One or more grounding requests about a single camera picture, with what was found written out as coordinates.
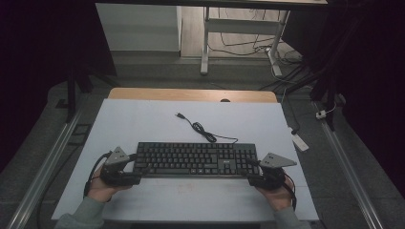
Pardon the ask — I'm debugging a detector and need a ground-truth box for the tangle of floor cables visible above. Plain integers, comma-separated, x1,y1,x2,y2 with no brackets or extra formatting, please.
207,7,304,66

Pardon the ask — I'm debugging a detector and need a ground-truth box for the aluminium floor rail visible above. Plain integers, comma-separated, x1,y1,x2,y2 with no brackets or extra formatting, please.
312,100,385,229
6,107,84,229

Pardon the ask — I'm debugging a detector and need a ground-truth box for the white board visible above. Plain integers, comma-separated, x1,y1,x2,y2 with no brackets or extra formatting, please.
51,97,320,222

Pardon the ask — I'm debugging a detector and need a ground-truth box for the white desk frame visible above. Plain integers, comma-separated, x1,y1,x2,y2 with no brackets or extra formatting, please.
199,6,291,77

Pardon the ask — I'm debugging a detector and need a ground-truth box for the black curtain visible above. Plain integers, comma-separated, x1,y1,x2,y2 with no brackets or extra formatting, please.
0,0,117,175
281,0,405,198

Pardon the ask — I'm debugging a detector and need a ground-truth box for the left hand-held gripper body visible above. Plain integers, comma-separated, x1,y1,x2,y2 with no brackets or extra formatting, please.
99,146,143,187

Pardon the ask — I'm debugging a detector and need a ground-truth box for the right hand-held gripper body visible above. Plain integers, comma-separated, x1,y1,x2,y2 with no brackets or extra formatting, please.
247,152,298,192

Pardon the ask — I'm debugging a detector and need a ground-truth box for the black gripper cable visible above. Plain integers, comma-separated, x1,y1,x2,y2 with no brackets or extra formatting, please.
281,172,298,212
82,151,113,198

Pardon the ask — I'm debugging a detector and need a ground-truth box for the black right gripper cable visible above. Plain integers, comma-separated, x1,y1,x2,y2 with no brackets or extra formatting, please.
281,172,298,212

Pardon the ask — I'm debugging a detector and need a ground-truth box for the black keyboard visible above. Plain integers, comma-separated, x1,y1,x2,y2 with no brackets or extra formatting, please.
132,141,261,178

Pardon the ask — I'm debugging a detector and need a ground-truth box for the white cabinet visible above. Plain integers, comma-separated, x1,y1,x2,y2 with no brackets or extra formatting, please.
95,3,182,52

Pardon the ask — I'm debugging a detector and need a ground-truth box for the person's right hand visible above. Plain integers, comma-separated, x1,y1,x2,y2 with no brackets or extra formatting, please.
256,176,296,213

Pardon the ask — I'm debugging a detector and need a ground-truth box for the white power strip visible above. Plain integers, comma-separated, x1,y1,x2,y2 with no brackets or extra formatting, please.
288,127,310,153

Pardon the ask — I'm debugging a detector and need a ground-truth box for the black keyboard cable with plug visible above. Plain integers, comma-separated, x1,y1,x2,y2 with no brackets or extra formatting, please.
175,113,239,145

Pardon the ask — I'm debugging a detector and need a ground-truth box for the black power cable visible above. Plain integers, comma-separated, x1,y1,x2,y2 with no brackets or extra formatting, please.
281,90,302,135

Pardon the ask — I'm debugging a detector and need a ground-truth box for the person's left hand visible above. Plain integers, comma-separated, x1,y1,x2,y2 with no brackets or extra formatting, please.
87,166,129,203

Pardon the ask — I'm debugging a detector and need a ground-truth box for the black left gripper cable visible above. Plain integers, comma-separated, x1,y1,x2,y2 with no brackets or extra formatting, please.
82,151,113,198

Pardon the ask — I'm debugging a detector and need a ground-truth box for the black metal stand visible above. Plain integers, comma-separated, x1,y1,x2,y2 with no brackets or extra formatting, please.
64,62,117,124
309,62,339,132

